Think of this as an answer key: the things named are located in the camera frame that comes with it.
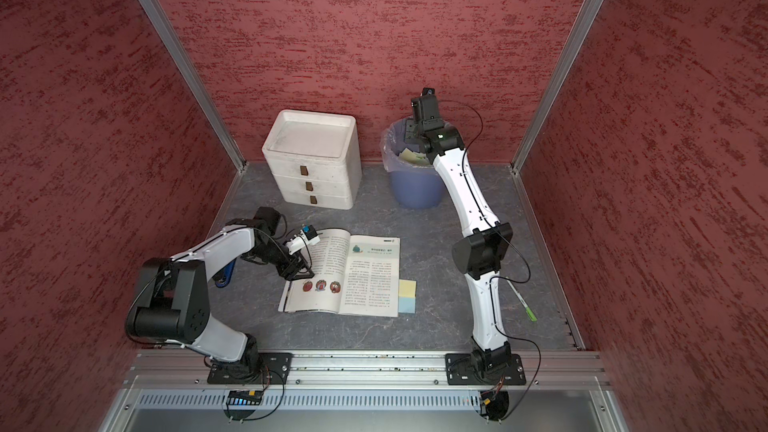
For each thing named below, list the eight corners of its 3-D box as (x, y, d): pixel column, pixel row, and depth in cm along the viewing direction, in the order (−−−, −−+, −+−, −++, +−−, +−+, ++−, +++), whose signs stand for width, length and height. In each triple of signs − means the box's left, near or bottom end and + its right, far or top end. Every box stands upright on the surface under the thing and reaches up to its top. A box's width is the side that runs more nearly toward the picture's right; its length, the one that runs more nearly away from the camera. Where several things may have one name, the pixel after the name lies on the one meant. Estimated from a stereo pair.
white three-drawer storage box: (281, 209, 108) (256, 158, 88) (295, 162, 124) (277, 110, 104) (358, 210, 109) (351, 159, 88) (362, 163, 124) (357, 111, 104)
